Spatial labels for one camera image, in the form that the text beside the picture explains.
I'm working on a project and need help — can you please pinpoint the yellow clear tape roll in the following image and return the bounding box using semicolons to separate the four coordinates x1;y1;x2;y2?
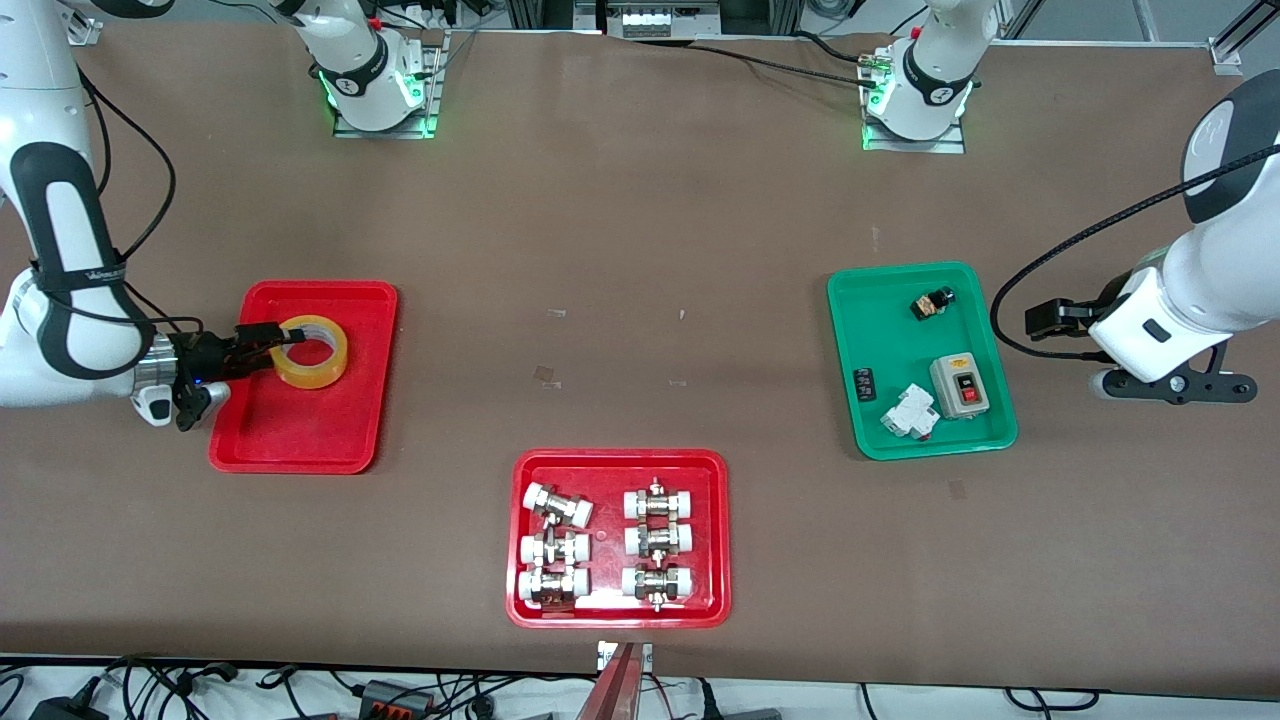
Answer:
272;315;350;390

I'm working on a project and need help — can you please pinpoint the empty red plastic tray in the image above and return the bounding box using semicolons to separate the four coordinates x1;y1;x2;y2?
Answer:
209;280;399;475

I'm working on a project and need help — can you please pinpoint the green plastic tray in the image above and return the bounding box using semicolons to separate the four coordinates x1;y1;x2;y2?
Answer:
827;261;1019;461

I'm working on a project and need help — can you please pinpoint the red tray with fittings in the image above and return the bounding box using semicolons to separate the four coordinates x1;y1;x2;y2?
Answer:
505;449;732;630

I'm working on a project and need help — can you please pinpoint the grey push button box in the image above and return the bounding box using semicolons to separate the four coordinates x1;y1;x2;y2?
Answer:
930;354;991;421

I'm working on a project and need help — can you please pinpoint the white circuit breaker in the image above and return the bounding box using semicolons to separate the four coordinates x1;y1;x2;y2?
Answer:
880;384;941;441

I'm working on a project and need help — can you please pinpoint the tilted white capped pipe fitting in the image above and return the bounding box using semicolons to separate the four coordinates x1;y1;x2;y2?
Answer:
523;483;594;529

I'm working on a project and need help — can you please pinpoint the aluminium corner profile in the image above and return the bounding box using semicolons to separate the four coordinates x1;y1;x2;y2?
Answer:
60;0;106;47

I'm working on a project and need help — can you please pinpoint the black orange connector block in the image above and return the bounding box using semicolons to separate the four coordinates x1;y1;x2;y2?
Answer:
358;680;438;717

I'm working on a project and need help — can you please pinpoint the black power adapter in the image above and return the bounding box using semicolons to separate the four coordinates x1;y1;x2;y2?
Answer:
28;693;109;720

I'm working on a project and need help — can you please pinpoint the grey terminal block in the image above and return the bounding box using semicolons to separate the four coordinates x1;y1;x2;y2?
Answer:
620;10;693;39

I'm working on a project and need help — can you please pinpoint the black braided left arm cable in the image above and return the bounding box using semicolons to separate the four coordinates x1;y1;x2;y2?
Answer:
990;145;1280;361

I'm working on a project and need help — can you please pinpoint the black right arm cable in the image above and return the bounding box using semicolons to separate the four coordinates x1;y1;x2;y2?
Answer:
78;70;207;337

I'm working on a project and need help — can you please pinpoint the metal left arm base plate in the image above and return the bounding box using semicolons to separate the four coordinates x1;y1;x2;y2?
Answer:
862;45;967;154

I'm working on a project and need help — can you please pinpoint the aluminium frame rail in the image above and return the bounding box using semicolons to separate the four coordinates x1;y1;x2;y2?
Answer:
1000;0;1280;77

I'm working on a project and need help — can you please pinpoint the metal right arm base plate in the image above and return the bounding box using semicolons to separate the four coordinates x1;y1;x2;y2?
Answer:
333;28;447;139

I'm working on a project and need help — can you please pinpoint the black braided base cable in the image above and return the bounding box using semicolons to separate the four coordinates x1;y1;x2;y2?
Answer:
690;35;883;87

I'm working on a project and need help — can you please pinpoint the aluminium frame structure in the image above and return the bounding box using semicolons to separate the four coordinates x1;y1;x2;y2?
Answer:
505;0;801;39

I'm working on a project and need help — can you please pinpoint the red silver camera stand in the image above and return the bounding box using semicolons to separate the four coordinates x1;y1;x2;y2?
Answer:
575;640;656;720

